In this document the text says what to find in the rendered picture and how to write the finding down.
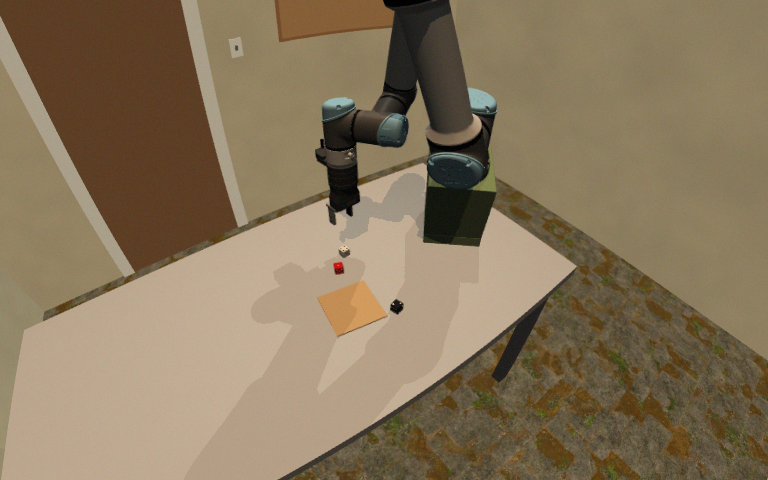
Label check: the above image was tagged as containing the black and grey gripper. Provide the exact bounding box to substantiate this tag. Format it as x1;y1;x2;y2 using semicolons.
315;139;360;225

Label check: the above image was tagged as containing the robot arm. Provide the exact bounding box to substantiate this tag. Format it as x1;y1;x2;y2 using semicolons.
322;0;497;190

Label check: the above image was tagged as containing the orange flat mat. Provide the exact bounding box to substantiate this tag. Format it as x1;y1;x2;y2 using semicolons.
317;280;388;337

